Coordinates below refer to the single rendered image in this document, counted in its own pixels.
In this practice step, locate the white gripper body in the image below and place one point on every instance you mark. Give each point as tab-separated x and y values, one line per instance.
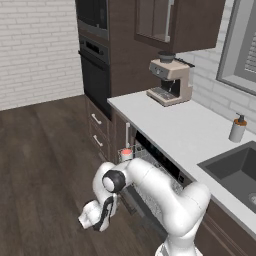
87	216

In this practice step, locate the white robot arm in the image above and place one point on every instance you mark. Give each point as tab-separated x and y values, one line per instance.
156	193

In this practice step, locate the dark dishwasher door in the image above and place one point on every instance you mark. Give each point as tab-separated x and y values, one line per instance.
138	208

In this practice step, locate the red cup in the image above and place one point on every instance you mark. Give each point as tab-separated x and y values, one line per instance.
126	154

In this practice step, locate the narrow dark brown cupboard door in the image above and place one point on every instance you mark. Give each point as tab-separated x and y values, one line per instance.
120	136

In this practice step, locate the black dishwasher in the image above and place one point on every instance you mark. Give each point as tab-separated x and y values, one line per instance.
160	156

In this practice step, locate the dark brown drawer front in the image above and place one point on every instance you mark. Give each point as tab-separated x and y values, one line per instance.
99	143
98	117

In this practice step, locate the dark brown base cupboard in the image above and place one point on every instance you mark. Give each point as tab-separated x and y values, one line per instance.
230	236

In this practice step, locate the dark grey sink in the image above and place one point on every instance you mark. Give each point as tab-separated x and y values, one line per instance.
236	173

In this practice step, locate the beige coffee machine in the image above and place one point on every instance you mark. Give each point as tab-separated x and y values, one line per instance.
171	80

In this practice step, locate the white soap dispenser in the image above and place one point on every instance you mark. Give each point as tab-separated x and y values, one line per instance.
237	130

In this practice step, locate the black built-in microwave oven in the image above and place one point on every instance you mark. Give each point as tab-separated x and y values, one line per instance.
93	15

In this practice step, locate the grey framed window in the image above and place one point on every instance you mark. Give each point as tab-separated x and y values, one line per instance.
241	43

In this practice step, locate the dark brown wall cupboard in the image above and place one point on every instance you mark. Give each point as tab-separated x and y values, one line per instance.
193	23

